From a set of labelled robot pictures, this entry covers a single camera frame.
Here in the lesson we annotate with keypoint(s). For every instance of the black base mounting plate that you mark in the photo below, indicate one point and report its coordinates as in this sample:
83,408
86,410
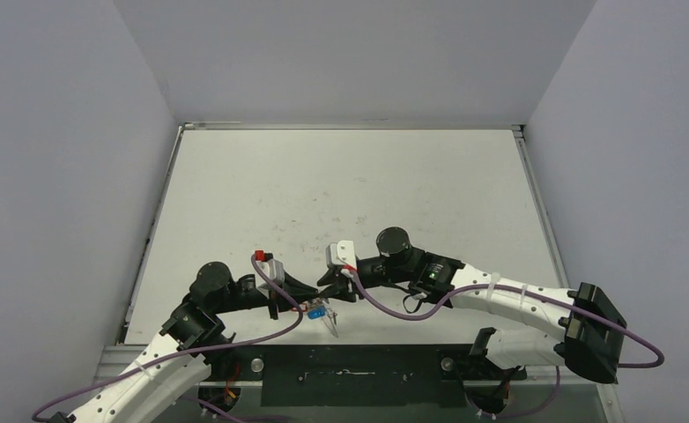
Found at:
355,375

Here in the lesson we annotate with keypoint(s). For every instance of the blue key tag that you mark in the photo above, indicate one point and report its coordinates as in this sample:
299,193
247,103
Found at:
315,313

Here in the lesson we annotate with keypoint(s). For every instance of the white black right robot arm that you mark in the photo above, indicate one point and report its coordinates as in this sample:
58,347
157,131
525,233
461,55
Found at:
580,329

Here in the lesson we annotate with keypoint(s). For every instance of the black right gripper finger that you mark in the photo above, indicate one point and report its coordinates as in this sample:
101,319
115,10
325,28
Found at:
333,276
341,292

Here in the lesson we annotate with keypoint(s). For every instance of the silver metal key plate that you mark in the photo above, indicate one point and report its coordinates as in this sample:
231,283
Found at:
330,320

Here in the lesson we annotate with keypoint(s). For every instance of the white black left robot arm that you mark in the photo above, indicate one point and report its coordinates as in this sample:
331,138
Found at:
190,343

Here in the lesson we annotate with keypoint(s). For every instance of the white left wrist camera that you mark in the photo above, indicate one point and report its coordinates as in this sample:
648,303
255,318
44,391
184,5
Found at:
269,270

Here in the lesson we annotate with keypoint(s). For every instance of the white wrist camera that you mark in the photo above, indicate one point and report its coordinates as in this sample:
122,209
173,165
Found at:
269,270
341,254

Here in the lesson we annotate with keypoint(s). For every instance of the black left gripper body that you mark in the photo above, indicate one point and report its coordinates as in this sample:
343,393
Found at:
275,300

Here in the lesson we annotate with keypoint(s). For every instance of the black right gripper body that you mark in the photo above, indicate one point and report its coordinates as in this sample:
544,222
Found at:
351,285

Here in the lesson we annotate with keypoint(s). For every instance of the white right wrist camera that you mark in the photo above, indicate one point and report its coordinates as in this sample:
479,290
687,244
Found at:
341,254

